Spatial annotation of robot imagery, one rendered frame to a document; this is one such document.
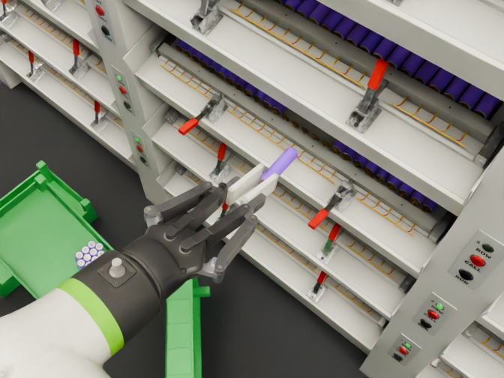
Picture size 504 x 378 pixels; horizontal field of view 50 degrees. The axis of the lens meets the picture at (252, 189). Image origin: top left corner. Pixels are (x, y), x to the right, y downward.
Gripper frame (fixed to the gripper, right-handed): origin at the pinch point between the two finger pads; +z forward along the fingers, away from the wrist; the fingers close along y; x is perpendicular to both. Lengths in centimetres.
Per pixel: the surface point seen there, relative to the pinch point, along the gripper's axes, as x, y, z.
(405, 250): 8.0, -19.4, 14.1
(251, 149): 8.4, 9.7, 13.4
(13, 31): 27, 86, 18
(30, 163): 64, 80, 12
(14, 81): 59, 107, 26
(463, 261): -0.5, -26.6, 10.2
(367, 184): 3.8, -9.6, 16.7
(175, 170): 43, 37, 25
